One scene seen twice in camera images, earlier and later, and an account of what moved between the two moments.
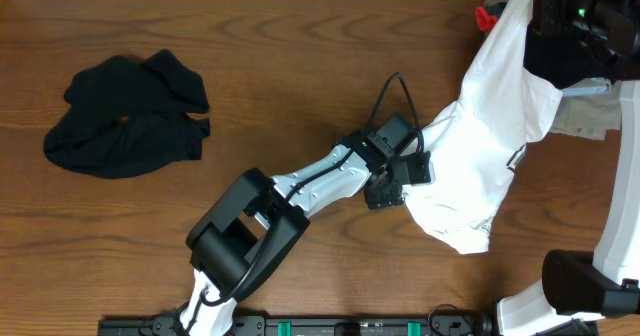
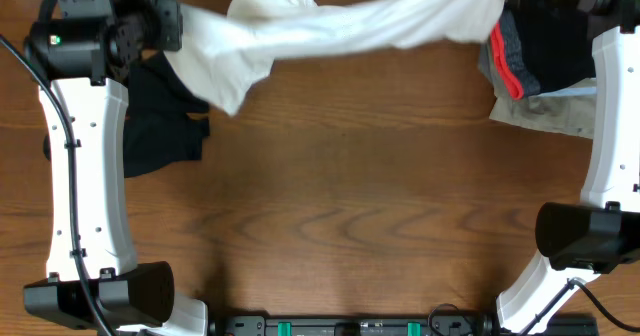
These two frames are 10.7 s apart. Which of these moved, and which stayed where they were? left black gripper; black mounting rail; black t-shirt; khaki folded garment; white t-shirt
Moved: white t-shirt; left black gripper
Stayed: black t-shirt; khaki folded garment; black mounting rail
